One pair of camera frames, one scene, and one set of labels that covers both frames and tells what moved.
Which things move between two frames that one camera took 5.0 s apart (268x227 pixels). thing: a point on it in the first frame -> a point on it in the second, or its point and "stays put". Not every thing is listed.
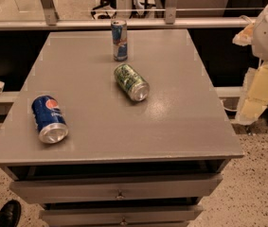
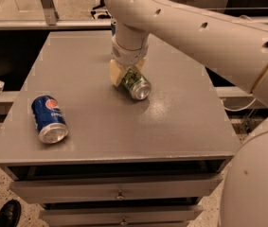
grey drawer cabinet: (116, 129) stays put
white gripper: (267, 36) -> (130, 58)
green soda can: (131, 82) stays put
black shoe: (8, 217) stays put
